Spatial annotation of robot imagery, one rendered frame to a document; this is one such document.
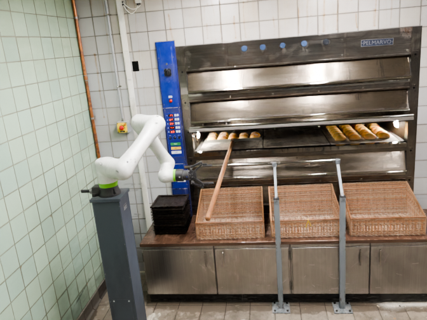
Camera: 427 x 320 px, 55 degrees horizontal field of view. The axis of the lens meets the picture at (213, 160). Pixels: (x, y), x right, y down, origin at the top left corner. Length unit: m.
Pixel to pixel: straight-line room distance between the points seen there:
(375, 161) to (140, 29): 2.27
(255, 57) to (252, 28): 0.23
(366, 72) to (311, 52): 0.47
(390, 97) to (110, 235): 2.43
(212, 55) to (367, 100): 1.33
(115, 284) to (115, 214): 0.52
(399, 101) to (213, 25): 1.63
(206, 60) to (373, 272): 2.15
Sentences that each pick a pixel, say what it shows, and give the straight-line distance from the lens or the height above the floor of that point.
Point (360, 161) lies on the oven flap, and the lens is 3.74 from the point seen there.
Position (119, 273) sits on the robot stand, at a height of 0.65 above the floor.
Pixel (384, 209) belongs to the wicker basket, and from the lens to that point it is 3.83.
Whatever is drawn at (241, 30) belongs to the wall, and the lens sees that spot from 3.50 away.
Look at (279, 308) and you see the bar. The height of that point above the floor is 0.01.
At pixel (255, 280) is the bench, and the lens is 3.50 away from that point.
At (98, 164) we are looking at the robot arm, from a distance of 2.72.
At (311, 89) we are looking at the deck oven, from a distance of 3.54.
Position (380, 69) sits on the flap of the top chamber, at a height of 1.79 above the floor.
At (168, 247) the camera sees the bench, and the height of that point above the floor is 0.54.
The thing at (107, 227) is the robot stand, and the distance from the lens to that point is 2.83.
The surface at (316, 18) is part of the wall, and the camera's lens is 3.52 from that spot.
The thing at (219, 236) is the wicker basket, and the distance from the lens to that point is 3.38.
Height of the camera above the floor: 2.10
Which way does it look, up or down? 16 degrees down
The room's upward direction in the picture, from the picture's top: 5 degrees counter-clockwise
